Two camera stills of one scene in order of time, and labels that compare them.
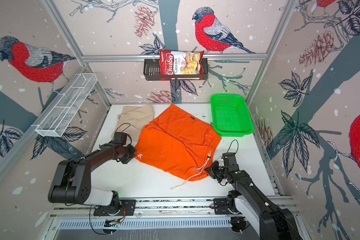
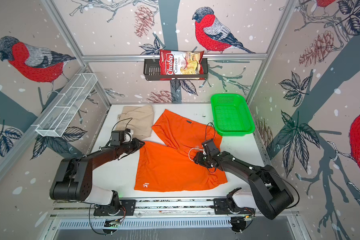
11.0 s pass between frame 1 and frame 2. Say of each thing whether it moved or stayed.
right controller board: stayed
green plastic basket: stayed
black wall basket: stayed
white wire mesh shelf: stayed
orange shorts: moved
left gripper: moved
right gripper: moved
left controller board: stayed
